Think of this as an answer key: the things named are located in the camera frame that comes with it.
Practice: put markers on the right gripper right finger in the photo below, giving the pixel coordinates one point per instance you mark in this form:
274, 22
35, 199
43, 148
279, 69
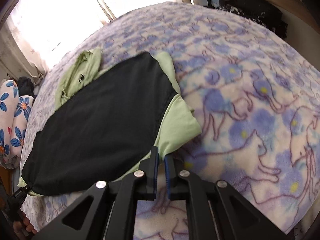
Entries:
176, 178

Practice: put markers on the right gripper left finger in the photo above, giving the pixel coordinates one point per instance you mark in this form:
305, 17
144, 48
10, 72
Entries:
148, 187

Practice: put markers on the green and black hooded jacket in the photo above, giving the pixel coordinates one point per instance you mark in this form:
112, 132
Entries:
107, 128

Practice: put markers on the black hanging clothes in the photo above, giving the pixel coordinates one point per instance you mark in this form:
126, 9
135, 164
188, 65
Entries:
259, 11

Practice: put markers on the person's left hand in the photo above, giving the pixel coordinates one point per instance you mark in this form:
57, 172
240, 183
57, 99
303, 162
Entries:
24, 225

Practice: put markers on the blue flower print pillow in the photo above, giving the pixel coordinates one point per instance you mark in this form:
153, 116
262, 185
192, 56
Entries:
15, 111

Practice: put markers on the purple cat print blanket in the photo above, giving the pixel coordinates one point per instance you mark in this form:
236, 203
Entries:
255, 97

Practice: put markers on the white floral curtain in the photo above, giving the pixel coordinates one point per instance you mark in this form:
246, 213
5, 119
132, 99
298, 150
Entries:
46, 30

